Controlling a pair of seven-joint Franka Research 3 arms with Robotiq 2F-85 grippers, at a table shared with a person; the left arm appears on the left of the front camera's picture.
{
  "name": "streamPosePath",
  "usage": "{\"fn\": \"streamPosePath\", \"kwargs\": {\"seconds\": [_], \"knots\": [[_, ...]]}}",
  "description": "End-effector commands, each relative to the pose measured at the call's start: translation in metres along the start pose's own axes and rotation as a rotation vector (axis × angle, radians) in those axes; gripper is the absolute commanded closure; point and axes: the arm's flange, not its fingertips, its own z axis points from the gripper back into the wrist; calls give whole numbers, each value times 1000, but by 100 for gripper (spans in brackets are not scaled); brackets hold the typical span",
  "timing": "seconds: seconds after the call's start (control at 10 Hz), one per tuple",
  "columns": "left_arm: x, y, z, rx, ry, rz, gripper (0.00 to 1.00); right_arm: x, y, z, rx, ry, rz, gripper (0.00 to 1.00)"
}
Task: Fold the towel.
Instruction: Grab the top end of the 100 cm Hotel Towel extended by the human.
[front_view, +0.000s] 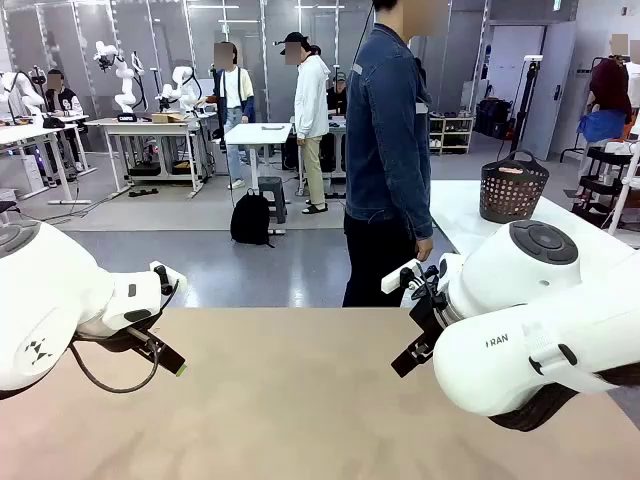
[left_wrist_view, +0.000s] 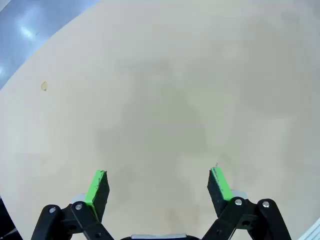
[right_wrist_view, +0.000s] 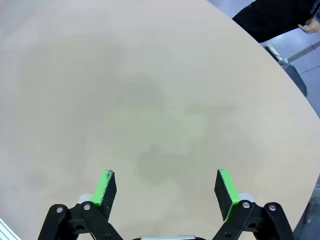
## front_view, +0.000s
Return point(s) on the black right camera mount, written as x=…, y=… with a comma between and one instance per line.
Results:
x=425, y=287

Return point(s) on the white shoe shelf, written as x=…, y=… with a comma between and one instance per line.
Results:
x=450, y=135

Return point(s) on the small white standing desk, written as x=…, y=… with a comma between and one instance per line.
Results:
x=255, y=136

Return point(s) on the black perforated plastic basket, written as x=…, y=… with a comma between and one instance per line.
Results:
x=515, y=195

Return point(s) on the black backpack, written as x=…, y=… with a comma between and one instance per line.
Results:
x=250, y=220

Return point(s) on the white metal frame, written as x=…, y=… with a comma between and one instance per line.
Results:
x=625, y=195

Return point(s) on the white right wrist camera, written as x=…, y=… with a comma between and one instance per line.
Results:
x=392, y=282

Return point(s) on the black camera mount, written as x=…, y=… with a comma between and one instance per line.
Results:
x=425, y=287
x=162, y=280

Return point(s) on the black light stand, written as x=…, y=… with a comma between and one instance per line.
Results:
x=531, y=75

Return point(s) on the wide white desk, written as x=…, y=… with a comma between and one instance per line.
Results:
x=130, y=124

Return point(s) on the grey plastic stool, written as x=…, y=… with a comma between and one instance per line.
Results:
x=274, y=192

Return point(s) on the person in white hoodie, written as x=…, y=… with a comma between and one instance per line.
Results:
x=310, y=100

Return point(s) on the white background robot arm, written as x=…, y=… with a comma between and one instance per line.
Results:
x=122, y=80
x=25, y=95
x=182, y=85

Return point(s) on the seated person in black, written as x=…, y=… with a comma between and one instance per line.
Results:
x=337, y=97

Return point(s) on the grey open door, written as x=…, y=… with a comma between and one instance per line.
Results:
x=547, y=90

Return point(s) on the small black device box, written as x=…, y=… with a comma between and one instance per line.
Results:
x=127, y=118

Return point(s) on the black luggage bags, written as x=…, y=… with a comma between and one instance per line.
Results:
x=492, y=117

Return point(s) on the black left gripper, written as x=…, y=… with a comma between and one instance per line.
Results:
x=115, y=342

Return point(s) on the flat cardboard box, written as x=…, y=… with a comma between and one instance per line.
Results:
x=167, y=118

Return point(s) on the person in denim jacket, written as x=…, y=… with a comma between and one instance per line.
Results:
x=380, y=125

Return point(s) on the seated person varsity jacket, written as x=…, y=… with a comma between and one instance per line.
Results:
x=62, y=102

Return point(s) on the person's right hand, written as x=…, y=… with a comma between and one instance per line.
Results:
x=425, y=249

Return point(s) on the person in maroon top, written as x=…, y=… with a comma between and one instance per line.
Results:
x=610, y=85

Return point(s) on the person in yellow cardigan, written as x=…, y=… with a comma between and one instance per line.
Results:
x=232, y=90

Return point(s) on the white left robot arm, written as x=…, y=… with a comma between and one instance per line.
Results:
x=40, y=300

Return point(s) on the person's right forearm denim sleeve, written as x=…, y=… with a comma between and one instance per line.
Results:
x=417, y=205

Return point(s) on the large white table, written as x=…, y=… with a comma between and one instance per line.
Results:
x=460, y=210

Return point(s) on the black utility cart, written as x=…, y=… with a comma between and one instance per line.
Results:
x=600, y=185

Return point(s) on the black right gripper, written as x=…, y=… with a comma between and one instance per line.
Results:
x=430, y=315

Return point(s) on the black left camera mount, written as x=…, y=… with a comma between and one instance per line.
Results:
x=162, y=280

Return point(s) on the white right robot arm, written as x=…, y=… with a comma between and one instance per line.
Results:
x=500, y=280

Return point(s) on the black floor power strip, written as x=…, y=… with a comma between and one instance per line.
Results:
x=144, y=192

